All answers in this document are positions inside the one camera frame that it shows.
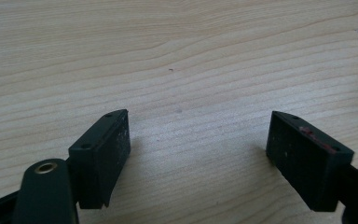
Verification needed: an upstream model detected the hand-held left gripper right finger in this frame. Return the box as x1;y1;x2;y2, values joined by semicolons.
265;110;355;213

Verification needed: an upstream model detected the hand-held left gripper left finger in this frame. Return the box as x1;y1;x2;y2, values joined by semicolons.
67;108;131;210

